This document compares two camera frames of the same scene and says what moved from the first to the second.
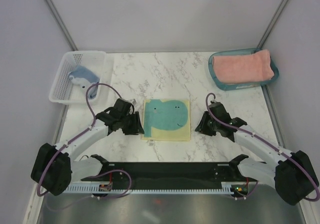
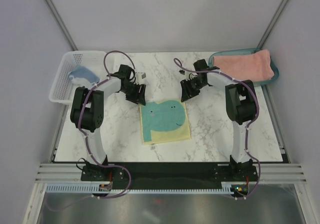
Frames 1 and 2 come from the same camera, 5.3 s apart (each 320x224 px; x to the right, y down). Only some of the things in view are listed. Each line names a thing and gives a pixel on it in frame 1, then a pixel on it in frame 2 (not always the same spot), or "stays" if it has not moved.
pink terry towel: x=244 y=68 stays
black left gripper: x=136 y=128 → x=137 y=98
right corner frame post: x=272 y=24 stays
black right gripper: x=202 y=127 → x=187 y=92
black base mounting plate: x=168 y=173 stays
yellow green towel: x=167 y=120 stays
